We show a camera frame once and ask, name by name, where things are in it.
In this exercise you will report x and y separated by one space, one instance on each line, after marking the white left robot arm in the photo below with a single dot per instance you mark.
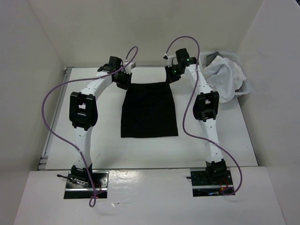
83 113

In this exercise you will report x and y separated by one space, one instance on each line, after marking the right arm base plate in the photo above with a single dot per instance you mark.
203 186

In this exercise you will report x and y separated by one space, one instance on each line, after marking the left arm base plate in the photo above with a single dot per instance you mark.
78 189

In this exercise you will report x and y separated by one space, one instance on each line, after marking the black skirt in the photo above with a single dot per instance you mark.
148 111

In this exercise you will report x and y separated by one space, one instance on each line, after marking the white plastic basket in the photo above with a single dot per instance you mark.
245 87

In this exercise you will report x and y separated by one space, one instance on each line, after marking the dark grey garment in basket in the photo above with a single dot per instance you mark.
211 57

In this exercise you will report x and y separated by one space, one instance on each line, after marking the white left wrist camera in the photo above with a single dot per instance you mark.
128 66

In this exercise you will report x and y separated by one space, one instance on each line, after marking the white skirt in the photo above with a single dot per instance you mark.
225 77

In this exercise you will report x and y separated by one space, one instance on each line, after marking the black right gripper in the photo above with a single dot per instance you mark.
169 78

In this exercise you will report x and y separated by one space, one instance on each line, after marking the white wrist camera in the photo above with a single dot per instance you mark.
170 59
128 66

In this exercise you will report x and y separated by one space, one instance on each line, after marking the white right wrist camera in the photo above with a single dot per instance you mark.
170 59

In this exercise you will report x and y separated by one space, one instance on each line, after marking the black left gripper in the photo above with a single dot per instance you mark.
127 83

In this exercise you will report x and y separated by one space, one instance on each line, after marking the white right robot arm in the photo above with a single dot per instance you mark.
205 109

